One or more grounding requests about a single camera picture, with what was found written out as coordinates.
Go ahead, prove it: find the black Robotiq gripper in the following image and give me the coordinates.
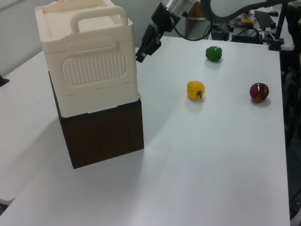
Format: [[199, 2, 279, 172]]
[[135, 2, 182, 64]]

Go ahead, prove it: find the cream plastic storage cabinet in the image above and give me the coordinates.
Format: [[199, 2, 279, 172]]
[[34, 0, 139, 118]]

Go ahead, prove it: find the tan wooden panel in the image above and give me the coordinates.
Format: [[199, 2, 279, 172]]
[[188, 1, 207, 21]]

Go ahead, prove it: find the green bell pepper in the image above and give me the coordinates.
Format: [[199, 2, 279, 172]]
[[205, 46, 223, 63]]

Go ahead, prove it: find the yellow bell pepper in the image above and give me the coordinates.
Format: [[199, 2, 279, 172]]
[[186, 81, 206, 100]]

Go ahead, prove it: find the dark green electronic device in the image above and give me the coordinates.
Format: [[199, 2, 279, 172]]
[[210, 22, 233, 41]]

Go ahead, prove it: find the black electronics box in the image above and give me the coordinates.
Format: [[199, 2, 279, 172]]
[[231, 27, 263, 44]]

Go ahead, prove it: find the dark brown wooden box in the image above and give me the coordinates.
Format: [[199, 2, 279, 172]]
[[48, 70, 144, 170]]

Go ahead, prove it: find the black keyboard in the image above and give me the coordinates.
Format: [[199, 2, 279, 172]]
[[253, 10, 275, 31]]

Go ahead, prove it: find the dark red apple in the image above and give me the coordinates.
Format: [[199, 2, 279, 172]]
[[249, 82, 270, 104]]

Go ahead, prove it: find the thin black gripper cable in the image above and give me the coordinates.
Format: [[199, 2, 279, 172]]
[[172, 21, 212, 41]]

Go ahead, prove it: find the thick black arm hose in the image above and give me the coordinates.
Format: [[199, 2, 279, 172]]
[[199, 0, 301, 24]]

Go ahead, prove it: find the black camera clamp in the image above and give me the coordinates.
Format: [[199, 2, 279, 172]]
[[269, 37, 285, 51]]

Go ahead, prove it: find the black camera pole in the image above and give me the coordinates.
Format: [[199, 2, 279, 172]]
[[274, 0, 289, 41]]

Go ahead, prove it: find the black bracket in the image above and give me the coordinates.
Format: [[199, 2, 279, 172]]
[[0, 74, 10, 88]]

